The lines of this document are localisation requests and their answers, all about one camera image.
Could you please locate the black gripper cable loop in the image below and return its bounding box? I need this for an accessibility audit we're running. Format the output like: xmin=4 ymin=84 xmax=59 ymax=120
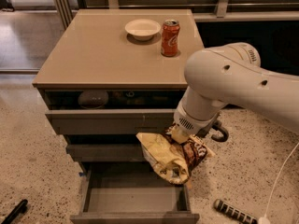
xmin=210 ymin=119 xmax=230 ymax=143

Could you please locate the white bowl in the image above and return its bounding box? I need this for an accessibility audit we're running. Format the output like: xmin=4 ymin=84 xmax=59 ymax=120
xmin=125 ymin=19 xmax=161 ymax=41

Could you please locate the grey drawer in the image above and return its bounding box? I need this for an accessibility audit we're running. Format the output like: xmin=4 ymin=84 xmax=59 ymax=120
xmin=66 ymin=144 xmax=145 ymax=162
xmin=46 ymin=109 xmax=174 ymax=135
xmin=70 ymin=162 xmax=200 ymax=224

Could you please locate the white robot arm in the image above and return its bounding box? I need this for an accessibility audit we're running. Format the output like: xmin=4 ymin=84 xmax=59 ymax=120
xmin=174 ymin=43 xmax=299 ymax=134

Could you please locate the bottom grey drawer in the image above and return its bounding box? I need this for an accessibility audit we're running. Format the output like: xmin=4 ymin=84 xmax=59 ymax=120
xmin=70 ymin=162 xmax=200 ymax=224

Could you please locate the top grey drawer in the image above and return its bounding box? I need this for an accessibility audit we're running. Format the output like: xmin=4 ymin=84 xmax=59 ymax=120
xmin=46 ymin=109 xmax=174 ymax=135

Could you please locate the middle grey drawer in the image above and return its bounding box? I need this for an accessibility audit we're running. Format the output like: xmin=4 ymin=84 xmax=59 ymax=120
xmin=66 ymin=144 xmax=145 ymax=162

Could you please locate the white cable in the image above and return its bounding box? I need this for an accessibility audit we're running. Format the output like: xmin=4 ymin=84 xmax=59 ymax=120
xmin=257 ymin=142 xmax=299 ymax=224

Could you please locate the grey drawer cabinet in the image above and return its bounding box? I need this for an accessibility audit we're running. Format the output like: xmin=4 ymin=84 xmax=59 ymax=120
xmin=32 ymin=8 xmax=218 ymax=173

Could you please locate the black object on floor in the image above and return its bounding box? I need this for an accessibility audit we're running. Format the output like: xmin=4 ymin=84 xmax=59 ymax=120
xmin=1 ymin=199 xmax=28 ymax=224

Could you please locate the brown chip bag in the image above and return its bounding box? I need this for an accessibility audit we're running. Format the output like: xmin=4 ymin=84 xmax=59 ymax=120
xmin=136 ymin=123 xmax=215 ymax=185

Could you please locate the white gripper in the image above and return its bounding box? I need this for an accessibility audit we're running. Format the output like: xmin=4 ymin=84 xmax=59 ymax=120
xmin=171 ymin=107 xmax=220 ymax=144

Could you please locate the orange soda can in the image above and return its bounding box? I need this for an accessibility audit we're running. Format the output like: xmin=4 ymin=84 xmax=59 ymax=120
xmin=161 ymin=20 xmax=180 ymax=57

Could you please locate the grey round speaker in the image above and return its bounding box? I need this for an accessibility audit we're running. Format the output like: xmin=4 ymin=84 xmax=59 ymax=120
xmin=78 ymin=91 xmax=108 ymax=109

